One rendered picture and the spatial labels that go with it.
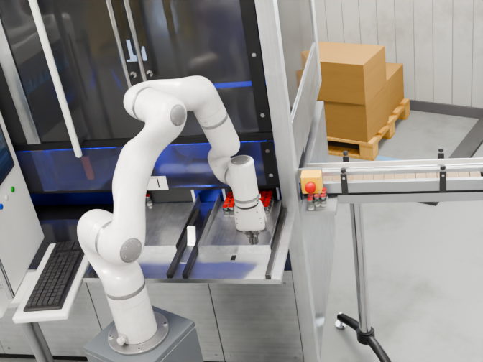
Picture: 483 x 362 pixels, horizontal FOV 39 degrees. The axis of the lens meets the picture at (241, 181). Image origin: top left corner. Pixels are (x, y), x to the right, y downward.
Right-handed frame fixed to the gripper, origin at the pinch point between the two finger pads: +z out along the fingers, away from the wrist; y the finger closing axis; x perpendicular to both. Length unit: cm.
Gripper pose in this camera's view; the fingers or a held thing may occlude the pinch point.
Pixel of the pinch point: (254, 240)
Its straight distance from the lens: 235.7
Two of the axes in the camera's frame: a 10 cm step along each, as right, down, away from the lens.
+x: -1.9, 5.1, -8.4
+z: 1.5, 8.6, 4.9
